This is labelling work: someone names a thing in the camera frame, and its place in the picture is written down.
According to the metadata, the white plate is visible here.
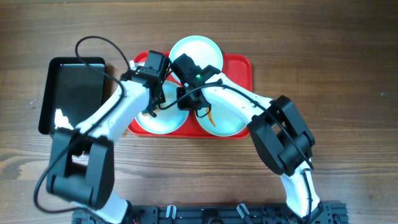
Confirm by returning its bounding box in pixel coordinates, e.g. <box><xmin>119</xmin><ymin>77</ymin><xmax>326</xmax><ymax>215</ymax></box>
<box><xmin>195</xmin><ymin>104</ymin><xmax>246</xmax><ymax>137</ymax></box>
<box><xmin>135</xmin><ymin>81</ymin><xmax>189</xmax><ymax>134</ymax></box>
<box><xmin>169</xmin><ymin>35</ymin><xmax>224</xmax><ymax>71</ymax></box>

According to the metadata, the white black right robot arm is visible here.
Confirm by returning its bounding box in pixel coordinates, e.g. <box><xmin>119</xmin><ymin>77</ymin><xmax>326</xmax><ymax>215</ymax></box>
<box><xmin>178</xmin><ymin>73</ymin><xmax>320</xmax><ymax>223</ymax></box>

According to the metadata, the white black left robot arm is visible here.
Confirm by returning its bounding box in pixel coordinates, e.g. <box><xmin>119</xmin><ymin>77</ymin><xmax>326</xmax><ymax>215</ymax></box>
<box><xmin>38</xmin><ymin>74</ymin><xmax>164</xmax><ymax>223</ymax></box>

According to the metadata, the red plastic tray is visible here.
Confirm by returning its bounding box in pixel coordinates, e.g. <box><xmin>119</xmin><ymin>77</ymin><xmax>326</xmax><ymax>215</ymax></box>
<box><xmin>127</xmin><ymin>54</ymin><xmax>252</xmax><ymax>139</ymax></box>

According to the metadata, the black water tray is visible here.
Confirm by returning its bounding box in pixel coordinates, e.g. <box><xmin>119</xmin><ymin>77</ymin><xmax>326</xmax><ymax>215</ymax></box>
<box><xmin>38</xmin><ymin>57</ymin><xmax>105</xmax><ymax>134</ymax></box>

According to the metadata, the white top plate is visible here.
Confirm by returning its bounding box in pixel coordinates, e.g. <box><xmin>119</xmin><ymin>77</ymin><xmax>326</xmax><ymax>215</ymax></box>
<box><xmin>169</xmin><ymin>35</ymin><xmax>224</xmax><ymax>71</ymax></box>

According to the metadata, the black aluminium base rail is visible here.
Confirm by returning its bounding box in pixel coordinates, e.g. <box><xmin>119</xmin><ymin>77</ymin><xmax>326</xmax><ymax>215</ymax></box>
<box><xmin>72</xmin><ymin>202</ymin><xmax>348</xmax><ymax>224</ymax></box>

